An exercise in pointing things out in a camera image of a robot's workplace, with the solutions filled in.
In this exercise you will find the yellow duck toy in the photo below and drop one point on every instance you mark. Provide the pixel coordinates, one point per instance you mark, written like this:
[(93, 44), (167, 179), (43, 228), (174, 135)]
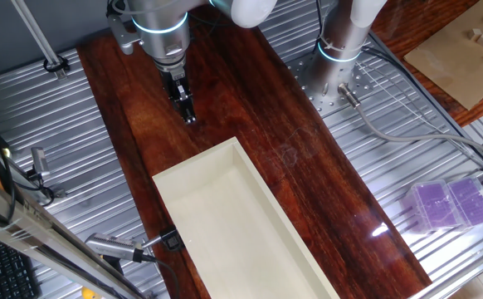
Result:
[(88, 294)]

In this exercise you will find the aluminium frame rail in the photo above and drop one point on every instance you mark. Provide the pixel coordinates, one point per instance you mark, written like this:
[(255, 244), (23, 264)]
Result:
[(38, 232)]

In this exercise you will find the small gray camera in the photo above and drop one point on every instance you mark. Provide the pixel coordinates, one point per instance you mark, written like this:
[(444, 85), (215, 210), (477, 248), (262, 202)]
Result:
[(40, 162)]

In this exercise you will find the black clamp with metal rod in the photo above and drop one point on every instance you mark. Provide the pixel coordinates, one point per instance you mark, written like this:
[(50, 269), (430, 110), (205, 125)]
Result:
[(171, 240)]

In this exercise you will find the silver depth camera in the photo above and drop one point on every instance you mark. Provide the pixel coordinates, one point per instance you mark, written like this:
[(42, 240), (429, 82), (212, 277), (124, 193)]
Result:
[(108, 247)]

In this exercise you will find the purple clear plastic box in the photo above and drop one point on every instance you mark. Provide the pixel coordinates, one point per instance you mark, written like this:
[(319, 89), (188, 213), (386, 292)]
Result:
[(432, 205), (471, 201)]

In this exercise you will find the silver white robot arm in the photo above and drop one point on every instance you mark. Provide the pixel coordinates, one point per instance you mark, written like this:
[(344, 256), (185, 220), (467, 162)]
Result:
[(162, 25)]

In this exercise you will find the aluminium camera pole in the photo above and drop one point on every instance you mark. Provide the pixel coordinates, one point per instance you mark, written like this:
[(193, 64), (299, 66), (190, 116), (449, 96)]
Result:
[(36, 33)]

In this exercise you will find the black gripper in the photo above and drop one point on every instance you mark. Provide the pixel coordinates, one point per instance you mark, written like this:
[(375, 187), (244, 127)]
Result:
[(177, 83)]

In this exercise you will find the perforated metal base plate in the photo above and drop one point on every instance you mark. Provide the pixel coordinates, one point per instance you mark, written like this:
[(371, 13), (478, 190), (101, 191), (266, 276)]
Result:
[(303, 79)]

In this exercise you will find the cream wooden box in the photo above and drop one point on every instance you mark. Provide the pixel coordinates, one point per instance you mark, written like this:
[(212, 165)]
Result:
[(233, 232)]

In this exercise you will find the black keyboard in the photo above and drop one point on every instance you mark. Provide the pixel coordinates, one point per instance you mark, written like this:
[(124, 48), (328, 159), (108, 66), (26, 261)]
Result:
[(1, 270)]

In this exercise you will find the wrist camera with gray bracket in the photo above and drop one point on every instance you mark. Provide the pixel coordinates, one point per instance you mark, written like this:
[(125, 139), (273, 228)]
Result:
[(123, 35)]

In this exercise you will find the brown cardboard sheet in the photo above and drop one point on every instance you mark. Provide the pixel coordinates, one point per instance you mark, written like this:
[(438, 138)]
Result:
[(453, 62)]

